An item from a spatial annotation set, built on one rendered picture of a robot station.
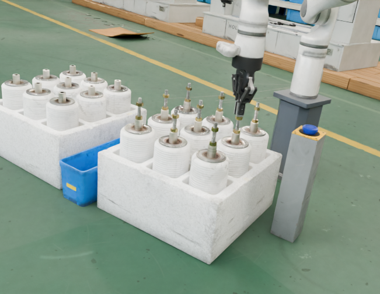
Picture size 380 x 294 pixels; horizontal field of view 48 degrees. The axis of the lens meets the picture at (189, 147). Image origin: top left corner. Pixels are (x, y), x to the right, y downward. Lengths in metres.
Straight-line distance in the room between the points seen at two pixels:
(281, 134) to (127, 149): 0.61
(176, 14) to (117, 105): 3.08
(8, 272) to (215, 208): 0.49
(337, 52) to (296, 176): 2.07
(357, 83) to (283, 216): 1.89
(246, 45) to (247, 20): 0.06
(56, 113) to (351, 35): 2.30
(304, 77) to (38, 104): 0.86
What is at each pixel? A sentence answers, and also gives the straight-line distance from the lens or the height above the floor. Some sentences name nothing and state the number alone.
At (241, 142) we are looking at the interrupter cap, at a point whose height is 0.25.
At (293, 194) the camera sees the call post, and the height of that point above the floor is 0.15.
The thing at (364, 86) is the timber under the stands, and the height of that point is 0.06.
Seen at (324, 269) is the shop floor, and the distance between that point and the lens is 1.18.
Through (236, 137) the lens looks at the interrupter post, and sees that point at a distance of 1.13.
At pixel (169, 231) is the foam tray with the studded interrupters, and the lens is 1.12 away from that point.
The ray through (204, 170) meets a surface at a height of 0.23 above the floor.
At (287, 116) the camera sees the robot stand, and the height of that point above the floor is 0.23.
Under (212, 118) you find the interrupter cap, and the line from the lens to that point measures 1.31.
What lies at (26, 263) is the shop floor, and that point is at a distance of 1.10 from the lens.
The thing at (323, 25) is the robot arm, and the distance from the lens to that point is 1.48.
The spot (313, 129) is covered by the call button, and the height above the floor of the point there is 0.33.
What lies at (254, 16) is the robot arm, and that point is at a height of 0.58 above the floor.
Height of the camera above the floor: 0.69
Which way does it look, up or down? 24 degrees down
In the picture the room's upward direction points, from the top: 6 degrees clockwise
